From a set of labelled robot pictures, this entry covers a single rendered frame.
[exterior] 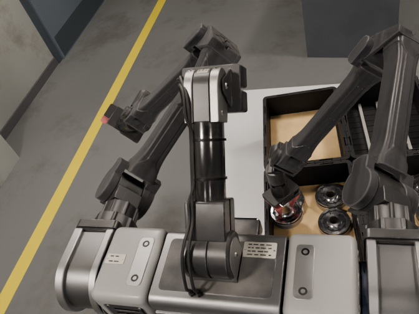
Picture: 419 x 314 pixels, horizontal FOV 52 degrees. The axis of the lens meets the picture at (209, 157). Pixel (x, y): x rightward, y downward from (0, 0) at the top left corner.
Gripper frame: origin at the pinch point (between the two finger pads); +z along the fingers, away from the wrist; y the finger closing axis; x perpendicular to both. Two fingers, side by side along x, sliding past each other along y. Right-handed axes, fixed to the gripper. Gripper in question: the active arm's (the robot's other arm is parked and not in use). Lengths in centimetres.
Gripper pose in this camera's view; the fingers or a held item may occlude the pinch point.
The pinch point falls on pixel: (285, 208)
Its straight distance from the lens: 142.7
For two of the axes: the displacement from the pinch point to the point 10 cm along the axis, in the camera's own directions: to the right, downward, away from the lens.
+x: 5.3, 4.8, -7.0
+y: -8.0, 5.5, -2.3
